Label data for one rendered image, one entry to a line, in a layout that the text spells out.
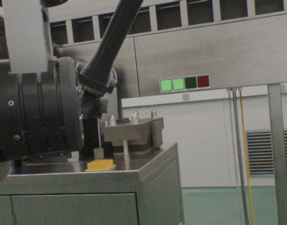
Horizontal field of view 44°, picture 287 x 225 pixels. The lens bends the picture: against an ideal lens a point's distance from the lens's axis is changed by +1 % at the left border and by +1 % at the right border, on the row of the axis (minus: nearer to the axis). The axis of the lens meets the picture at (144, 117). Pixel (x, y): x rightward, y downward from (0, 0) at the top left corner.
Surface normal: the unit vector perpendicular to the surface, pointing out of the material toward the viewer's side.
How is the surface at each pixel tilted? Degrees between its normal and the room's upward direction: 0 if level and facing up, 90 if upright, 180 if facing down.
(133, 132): 90
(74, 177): 90
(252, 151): 90
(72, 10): 90
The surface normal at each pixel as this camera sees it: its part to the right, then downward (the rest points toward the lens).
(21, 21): 0.15, 0.04
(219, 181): -0.28, 0.07
